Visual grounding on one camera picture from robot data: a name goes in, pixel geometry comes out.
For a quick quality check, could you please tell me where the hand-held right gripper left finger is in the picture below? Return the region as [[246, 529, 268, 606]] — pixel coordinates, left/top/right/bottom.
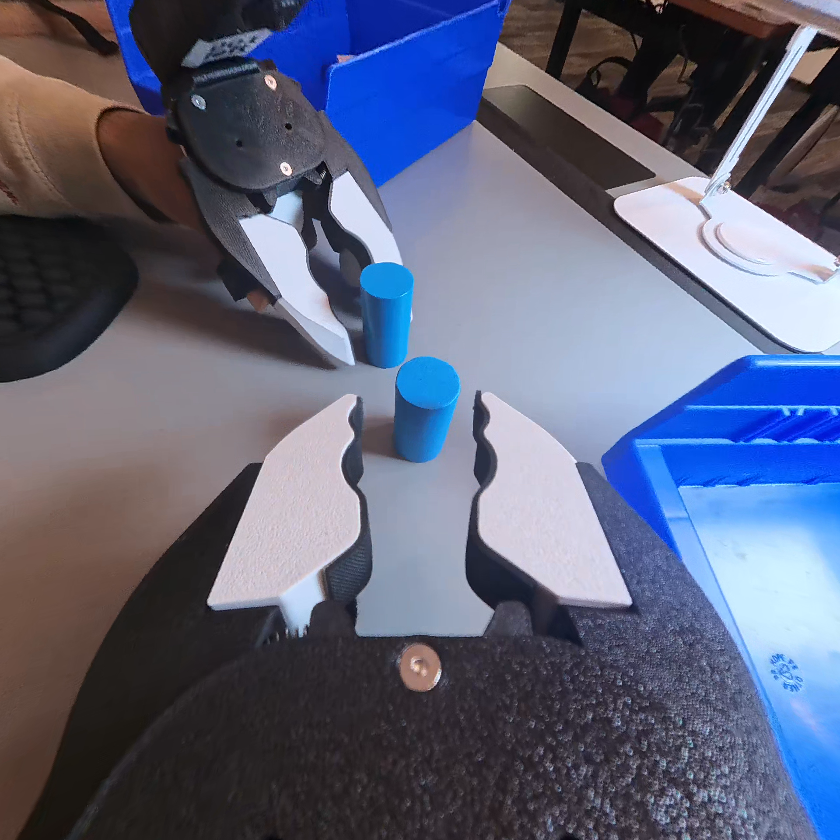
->
[[208, 394, 372, 631]]

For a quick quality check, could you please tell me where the blue plastic bin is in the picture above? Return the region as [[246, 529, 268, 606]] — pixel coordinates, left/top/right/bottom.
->
[[604, 355, 840, 840], [105, 0, 510, 187]]

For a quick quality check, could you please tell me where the black strap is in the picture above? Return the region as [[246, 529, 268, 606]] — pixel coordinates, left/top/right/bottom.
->
[[27, 0, 122, 56]]

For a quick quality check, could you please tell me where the wooden office table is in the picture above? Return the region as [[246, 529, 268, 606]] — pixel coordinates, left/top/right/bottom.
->
[[545, 0, 840, 198]]

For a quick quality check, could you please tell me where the teal wooden cylinder block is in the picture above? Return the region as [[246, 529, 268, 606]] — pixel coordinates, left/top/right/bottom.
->
[[394, 356, 463, 463]]

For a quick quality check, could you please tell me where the white document stand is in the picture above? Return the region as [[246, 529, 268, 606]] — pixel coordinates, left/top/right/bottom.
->
[[615, 27, 840, 353]]

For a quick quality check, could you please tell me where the person's left forearm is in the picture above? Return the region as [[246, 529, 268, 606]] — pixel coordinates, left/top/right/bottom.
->
[[0, 53, 172, 224]]

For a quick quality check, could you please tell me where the blue wooden cylinder block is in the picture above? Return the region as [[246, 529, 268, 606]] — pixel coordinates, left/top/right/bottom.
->
[[359, 263, 417, 370]]

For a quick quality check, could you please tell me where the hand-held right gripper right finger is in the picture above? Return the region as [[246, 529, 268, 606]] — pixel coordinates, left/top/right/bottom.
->
[[466, 390, 634, 618]]

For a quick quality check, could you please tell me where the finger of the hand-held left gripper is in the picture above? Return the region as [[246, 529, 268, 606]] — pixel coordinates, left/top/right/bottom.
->
[[243, 213, 358, 367], [305, 171, 405, 322]]

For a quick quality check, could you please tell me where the black wrist rest pad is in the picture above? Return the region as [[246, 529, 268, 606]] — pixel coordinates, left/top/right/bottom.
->
[[0, 214, 140, 384]]

